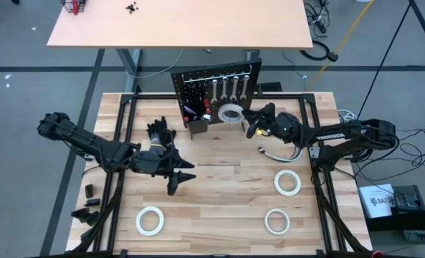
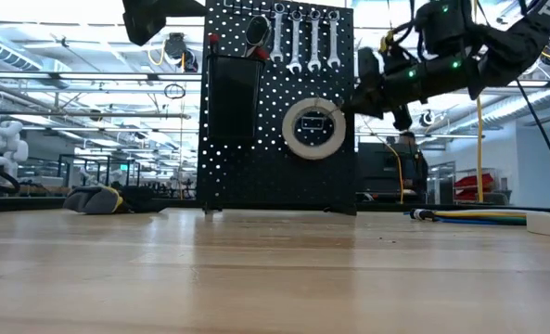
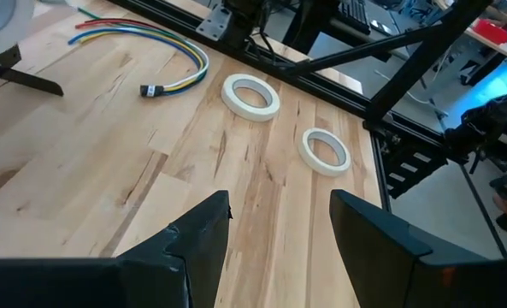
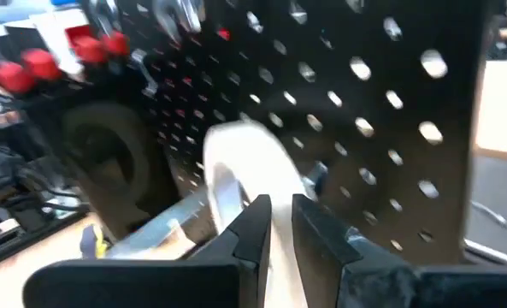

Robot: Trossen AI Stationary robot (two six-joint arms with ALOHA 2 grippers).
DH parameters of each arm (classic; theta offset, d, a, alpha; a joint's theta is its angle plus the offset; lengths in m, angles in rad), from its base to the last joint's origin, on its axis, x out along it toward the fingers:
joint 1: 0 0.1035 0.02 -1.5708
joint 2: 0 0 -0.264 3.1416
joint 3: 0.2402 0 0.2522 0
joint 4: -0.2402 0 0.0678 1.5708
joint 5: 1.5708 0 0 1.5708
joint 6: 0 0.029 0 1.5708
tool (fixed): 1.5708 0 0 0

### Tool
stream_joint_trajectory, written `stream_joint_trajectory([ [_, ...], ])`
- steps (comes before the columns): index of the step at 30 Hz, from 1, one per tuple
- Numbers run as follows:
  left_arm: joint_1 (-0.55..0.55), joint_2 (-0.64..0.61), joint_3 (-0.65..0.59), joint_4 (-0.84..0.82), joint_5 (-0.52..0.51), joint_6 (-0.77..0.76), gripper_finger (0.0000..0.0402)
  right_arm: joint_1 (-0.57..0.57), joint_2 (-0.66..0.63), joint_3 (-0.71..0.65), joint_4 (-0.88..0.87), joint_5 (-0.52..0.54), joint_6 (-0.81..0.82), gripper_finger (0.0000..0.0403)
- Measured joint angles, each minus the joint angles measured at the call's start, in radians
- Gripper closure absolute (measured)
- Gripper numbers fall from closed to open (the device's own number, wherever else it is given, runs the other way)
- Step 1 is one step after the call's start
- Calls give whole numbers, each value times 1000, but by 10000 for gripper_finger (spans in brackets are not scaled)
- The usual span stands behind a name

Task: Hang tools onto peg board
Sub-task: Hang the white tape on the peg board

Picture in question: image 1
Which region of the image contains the white printed booklet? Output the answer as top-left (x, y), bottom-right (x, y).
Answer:
top-left (358, 183), bottom-right (396, 219)

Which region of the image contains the white masking tape roll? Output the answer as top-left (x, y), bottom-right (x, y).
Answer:
top-left (264, 208), bottom-right (292, 236)
top-left (135, 206), bottom-right (166, 237)
top-left (273, 169), bottom-right (302, 197)
top-left (217, 103), bottom-right (247, 124)

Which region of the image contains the chrome wrench rack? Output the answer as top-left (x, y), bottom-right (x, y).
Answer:
top-left (181, 64), bottom-right (253, 84)

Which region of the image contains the black pegboard bin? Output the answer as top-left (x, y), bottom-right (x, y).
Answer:
top-left (182, 100), bottom-right (213, 136)

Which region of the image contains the black cable tangle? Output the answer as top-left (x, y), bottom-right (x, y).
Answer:
top-left (302, 0), bottom-right (332, 39)

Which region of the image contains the multicoloured cable bundle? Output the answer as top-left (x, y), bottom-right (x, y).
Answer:
top-left (257, 145), bottom-right (304, 163)

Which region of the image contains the black work glove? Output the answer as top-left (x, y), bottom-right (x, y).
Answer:
top-left (146, 116), bottom-right (178, 155)

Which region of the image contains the large black plastic part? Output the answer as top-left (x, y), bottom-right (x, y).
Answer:
top-left (70, 207), bottom-right (101, 227)

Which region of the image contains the white cable bunch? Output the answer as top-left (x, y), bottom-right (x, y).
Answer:
top-left (337, 108), bottom-right (359, 125)

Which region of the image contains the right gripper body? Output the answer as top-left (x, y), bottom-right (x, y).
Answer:
top-left (254, 102), bottom-right (282, 139)

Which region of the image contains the black metal pegboard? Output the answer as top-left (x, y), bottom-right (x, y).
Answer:
top-left (170, 58), bottom-right (263, 141)

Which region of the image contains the black cart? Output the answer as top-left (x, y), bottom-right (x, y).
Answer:
top-left (362, 184), bottom-right (425, 245)

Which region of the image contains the chrome wire pegboard hook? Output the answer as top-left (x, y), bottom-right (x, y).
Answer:
top-left (226, 107), bottom-right (245, 133)

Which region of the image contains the black wire basket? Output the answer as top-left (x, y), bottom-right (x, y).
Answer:
top-left (59, 0), bottom-right (88, 14)

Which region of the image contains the grey floor cable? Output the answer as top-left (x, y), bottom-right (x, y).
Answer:
top-left (125, 48), bottom-right (186, 80)

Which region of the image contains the thick black hanging cable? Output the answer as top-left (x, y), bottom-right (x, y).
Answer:
top-left (357, 0), bottom-right (414, 121)

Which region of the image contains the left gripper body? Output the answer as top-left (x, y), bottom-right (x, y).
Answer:
top-left (130, 149), bottom-right (172, 178)

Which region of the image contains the yellow hanging cable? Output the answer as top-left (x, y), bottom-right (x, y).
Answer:
top-left (306, 0), bottom-right (377, 91)

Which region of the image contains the black aluminium frame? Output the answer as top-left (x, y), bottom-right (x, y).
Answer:
top-left (67, 84), bottom-right (371, 258)

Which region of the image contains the beige desk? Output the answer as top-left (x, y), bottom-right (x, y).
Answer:
top-left (46, 0), bottom-right (315, 95)

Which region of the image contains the coiled black floor cable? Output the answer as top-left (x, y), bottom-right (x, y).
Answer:
top-left (299, 39), bottom-right (339, 63)

